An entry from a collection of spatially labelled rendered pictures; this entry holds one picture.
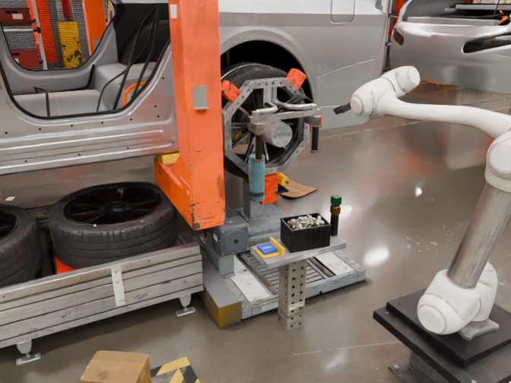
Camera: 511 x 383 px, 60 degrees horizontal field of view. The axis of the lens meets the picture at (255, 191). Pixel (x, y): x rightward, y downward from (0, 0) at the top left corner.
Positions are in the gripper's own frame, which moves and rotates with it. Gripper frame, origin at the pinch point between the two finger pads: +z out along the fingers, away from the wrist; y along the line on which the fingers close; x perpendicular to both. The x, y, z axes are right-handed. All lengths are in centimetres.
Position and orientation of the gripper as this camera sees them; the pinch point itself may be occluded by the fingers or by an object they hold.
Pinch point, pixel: (346, 103)
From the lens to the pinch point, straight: 211.3
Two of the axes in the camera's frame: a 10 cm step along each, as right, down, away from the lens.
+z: -4.4, 0.8, 9.0
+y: 7.2, -5.7, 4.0
